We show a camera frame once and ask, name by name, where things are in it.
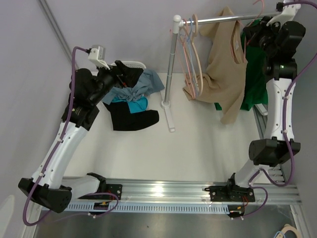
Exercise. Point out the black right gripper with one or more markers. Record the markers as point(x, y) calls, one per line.
point(253, 32)

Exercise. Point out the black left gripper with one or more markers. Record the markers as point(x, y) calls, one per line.
point(131, 76)

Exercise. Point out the grey blue t shirt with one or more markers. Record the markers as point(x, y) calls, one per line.
point(149, 82)

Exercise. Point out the teal t shirt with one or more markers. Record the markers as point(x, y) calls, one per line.
point(137, 106)

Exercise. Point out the black t shirt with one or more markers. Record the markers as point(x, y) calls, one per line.
point(124, 120)

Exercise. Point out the green t shirt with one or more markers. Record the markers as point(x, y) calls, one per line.
point(255, 91)

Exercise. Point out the beige t shirt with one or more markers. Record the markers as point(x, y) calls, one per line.
point(225, 76)

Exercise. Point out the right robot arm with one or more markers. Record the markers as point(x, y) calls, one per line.
point(279, 40)

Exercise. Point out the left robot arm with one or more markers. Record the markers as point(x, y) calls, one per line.
point(45, 187)

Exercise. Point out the beige hanger on floor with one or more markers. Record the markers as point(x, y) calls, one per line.
point(285, 229)

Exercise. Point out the white perforated plastic basket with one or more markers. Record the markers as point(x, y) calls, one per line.
point(136, 65)

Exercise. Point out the silver white clothes rack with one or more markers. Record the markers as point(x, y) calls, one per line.
point(166, 104)

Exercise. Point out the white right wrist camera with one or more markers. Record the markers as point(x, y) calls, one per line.
point(287, 11)

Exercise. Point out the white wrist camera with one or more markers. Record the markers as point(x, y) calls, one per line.
point(97, 56)
point(287, 11)

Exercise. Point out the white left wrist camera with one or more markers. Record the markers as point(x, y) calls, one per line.
point(97, 56)

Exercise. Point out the grey wall corner profile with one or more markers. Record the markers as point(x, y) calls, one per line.
point(48, 14)

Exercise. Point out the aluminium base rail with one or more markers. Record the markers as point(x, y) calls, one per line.
point(156, 165)

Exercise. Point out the white slotted cable duct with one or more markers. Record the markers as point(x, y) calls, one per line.
point(148, 208)

